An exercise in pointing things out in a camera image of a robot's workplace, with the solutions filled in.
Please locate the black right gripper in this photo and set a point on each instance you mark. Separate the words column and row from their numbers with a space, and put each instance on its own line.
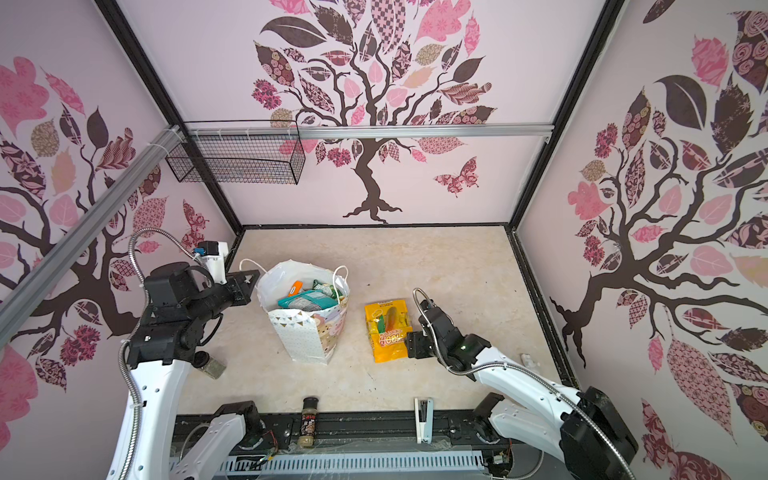
column 415, row 344

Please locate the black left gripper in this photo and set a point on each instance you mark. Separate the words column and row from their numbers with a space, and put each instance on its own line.
column 243, row 291

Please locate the pink yellow Fox's candy bag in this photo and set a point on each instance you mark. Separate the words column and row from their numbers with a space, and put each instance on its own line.
column 295, row 288

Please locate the yellow orange mango snack bag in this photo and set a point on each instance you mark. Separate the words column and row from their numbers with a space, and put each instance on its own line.
column 388, row 324

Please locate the white paper bag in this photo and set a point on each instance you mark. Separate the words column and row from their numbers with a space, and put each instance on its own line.
column 308, row 337

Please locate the teal white snack packet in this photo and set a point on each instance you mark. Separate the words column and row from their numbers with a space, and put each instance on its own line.
column 309, row 301

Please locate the green Fox's bag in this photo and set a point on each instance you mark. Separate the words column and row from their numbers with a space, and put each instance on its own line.
column 328, row 289

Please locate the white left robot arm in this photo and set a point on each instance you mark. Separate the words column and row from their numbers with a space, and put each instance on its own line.
column 155, row 363

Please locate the small white figurine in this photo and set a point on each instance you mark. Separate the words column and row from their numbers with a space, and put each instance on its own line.
column 529, row 362

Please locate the small glass spice jar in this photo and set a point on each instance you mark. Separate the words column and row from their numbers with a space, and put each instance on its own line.
column 207, row 364

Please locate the spice bottle black cap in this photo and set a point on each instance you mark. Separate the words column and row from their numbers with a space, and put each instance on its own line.
column 308, row 422

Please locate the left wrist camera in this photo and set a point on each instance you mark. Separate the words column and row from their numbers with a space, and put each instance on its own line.
column 212, row 256

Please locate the black wire basket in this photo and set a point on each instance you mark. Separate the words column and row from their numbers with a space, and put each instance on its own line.
column 247, row 151

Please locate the white slotted cable duct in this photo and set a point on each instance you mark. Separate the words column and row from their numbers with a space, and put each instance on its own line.
column 315, row 465

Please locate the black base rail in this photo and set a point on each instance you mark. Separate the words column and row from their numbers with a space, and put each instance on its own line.
column 592, row 441

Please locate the back aluminium rail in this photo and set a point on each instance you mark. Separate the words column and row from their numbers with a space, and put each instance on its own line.
column 380, row 132

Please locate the aluminium rail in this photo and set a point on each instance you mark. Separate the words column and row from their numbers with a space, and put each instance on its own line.
column 380, row 132
column 24, row 299

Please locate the left aluminium rail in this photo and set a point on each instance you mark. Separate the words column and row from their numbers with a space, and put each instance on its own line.
column 24, row 299

